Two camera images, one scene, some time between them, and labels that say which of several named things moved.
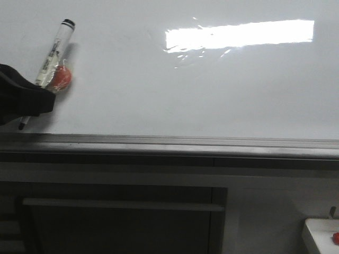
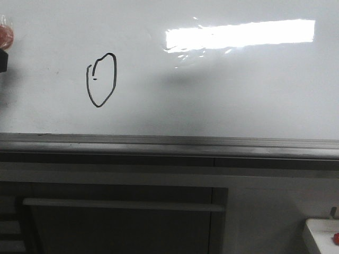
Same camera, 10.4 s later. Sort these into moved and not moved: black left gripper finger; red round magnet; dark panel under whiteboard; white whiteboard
Moved: red round magnet; black left gripper finger
Not moved: dark panel under whiteboard; white whiteboard
